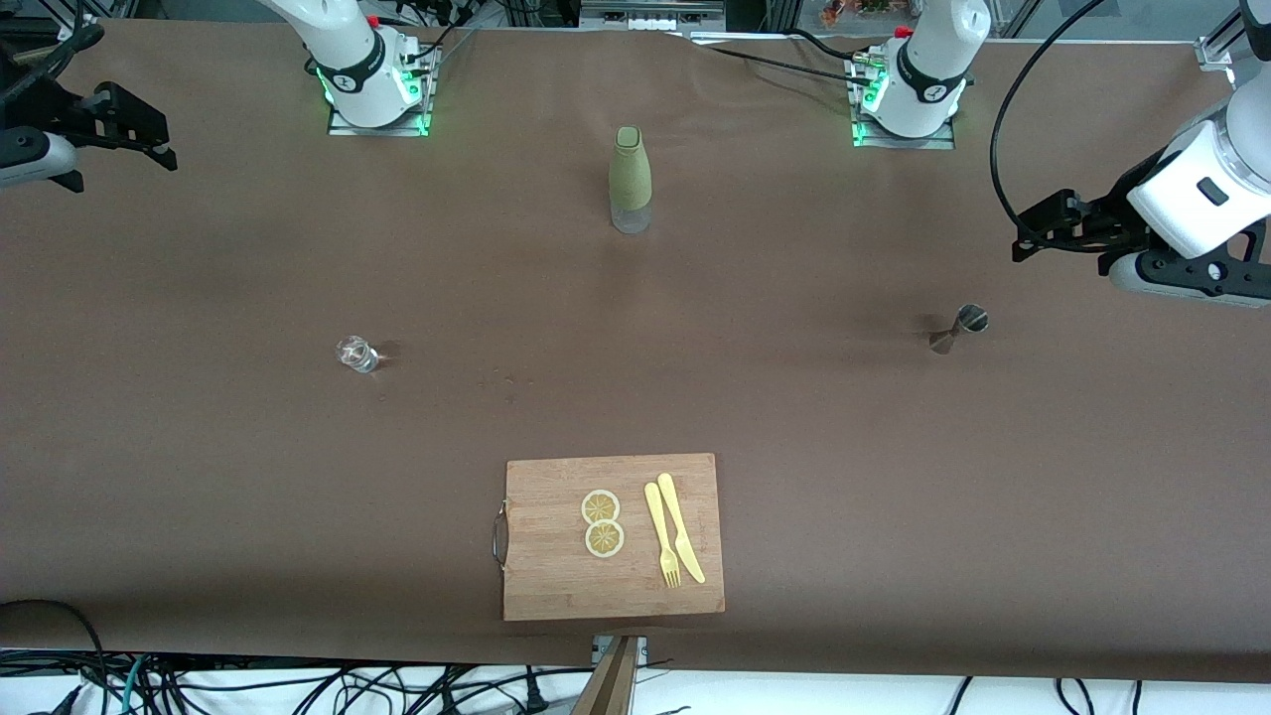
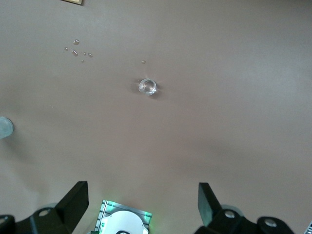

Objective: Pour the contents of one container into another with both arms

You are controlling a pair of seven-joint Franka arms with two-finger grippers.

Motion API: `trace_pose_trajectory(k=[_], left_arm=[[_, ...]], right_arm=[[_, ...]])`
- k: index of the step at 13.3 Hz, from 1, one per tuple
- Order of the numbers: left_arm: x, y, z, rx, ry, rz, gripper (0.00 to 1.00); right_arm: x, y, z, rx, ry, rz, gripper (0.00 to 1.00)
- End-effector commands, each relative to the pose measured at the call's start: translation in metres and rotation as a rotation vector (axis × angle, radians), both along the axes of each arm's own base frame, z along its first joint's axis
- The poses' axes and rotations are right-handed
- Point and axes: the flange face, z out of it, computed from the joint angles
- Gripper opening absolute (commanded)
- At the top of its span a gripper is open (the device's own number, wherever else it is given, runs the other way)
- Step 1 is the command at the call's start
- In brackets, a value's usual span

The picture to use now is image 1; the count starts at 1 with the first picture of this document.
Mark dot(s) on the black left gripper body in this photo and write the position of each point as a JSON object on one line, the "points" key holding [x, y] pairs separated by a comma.
{"points": [[1114, 213]]}

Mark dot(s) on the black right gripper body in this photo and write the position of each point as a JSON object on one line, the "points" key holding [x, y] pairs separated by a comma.
{"points": [[62, 114]]}

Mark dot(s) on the metal double jigger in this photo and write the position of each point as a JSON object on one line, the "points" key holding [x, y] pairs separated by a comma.
{"points": [[971, 319]]}

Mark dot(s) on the small clear glass cup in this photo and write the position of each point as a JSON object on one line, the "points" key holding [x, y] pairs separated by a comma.
{"points": [[355, 353]]}

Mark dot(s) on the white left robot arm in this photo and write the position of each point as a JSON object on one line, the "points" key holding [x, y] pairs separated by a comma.
{"points": [[928, 89]]}

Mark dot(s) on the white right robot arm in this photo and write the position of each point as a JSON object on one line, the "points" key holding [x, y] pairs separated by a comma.
{"points": [[357, 89]]}

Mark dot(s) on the brown table cover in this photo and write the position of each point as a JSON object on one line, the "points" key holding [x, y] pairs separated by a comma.
{"points": [[298, 497]]}

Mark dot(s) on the green sleeved glass bottle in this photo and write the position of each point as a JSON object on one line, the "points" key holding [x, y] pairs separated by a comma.
{"points": [[631, 179]]}

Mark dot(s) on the grey metal rack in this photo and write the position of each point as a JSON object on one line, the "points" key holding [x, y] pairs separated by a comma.
{"points": [[650, 15]]}

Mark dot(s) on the yellow plastic knife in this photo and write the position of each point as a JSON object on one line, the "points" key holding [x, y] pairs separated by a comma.
{"points": [[680, 531]]}

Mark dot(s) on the yellow plastic fork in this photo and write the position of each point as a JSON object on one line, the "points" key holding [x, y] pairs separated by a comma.
{"points": [[657, 518]]}

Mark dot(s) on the lemon slice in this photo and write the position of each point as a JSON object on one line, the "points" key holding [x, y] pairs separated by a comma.
{"points": [[604, 539], [600, 507]]}

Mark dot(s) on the wooden cutting board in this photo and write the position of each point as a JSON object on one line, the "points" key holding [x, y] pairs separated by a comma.
{"points": [[556, 576]]}

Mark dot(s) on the wooden beam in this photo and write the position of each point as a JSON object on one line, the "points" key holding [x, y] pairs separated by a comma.
{"points": [[611, 690]]}

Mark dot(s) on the aluminium frame profile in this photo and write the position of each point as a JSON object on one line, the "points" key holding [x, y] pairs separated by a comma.
{"points": [[1216, 52]]}

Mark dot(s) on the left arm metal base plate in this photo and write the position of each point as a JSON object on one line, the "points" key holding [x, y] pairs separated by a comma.
{"points": [[864, 134]]}

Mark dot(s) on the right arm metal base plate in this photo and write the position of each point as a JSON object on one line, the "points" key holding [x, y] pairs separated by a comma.
{"points": [[422, 99]]}

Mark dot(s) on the metal bracket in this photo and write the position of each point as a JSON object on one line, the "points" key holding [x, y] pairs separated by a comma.
{"points": [[638, 647]]}

